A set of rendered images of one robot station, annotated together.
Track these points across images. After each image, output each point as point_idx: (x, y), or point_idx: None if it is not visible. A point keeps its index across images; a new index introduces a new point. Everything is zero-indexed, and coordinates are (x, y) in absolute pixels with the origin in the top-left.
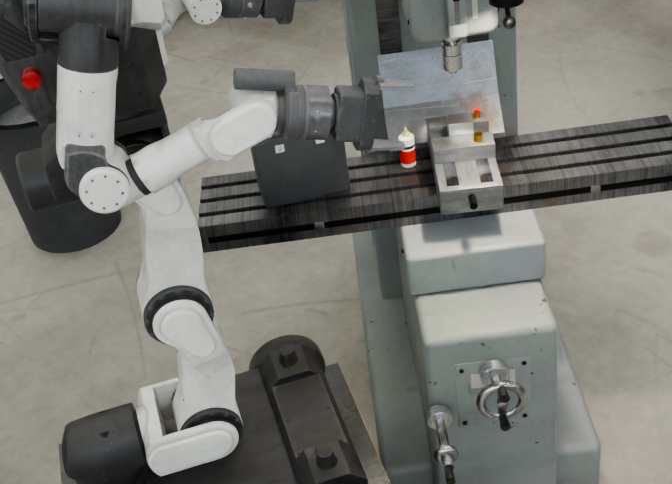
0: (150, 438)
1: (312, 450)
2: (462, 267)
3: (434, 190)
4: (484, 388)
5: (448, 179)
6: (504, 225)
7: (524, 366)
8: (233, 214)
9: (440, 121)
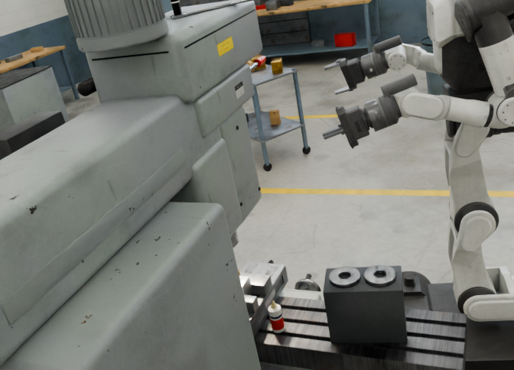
0: (506, 267)
1: (415, 290)
2: None
3: (278, 300)
4: (314, 282)
5: (273, 271)
6: None
7: None
8: (434, 318)
9: (245, 299)
